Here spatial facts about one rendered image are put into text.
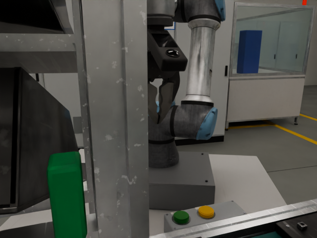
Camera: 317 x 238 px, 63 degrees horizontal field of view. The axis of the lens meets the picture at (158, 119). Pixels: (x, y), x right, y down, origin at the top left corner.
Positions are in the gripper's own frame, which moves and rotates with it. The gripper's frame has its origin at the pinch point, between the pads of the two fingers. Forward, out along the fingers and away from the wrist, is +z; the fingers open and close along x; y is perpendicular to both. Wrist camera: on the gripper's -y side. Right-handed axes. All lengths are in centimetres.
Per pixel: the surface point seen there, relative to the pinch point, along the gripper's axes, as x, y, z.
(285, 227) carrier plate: -28.3, -10.1, 26.3
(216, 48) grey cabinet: -167, 267, -11
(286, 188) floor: -178, 132, 123
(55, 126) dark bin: 18.0, -29.9, -9.0
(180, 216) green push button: -6.2, 1.0, 26.1
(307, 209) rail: -40.4, -5.1, 27.3
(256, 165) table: -59, 39, 37
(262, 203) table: -42, 13, 37
